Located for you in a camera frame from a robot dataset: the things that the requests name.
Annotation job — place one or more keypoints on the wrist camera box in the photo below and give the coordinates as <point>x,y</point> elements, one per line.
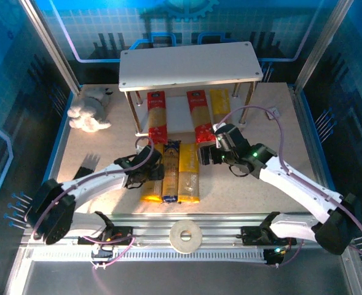
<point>230,132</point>
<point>148,155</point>

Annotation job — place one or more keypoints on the yellow spaghetti bag clear window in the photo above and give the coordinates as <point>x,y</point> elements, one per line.
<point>151,193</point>
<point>188,172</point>

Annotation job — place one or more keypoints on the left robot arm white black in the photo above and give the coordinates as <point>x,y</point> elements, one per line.
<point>91,182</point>

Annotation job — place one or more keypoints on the dark blue spaghetti bag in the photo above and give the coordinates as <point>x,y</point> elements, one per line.
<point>171,175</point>

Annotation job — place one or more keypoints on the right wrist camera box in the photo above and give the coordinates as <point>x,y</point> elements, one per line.
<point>230,132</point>

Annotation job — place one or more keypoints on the white tape roll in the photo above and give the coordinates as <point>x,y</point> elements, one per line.
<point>176,238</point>

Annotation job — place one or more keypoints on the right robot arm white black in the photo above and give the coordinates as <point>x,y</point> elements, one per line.
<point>297,184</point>

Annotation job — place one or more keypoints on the white two-tier shelf chrome legs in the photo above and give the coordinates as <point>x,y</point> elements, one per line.
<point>187,64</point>

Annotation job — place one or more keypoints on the all-yellow pasta bag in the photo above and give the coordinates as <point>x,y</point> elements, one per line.
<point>220,104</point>

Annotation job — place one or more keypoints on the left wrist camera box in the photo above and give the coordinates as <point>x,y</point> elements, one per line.
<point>148,155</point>

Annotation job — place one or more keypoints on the white plush toy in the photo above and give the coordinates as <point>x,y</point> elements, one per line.
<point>90,113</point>

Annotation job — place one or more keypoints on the aluminium frame post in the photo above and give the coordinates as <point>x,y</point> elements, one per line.
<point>320,43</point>
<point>50,46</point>

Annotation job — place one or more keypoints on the red spaghetti bag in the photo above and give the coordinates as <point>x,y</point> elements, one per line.
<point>200,113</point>
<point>156,116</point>

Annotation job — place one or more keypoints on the plastic zip tie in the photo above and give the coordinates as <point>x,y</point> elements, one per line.
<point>268,72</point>
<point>271,71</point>
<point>265,72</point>

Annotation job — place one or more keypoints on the small square clear alarm clock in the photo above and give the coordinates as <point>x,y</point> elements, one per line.
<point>273,112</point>

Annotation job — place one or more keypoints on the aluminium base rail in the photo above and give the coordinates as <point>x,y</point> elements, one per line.
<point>217,224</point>

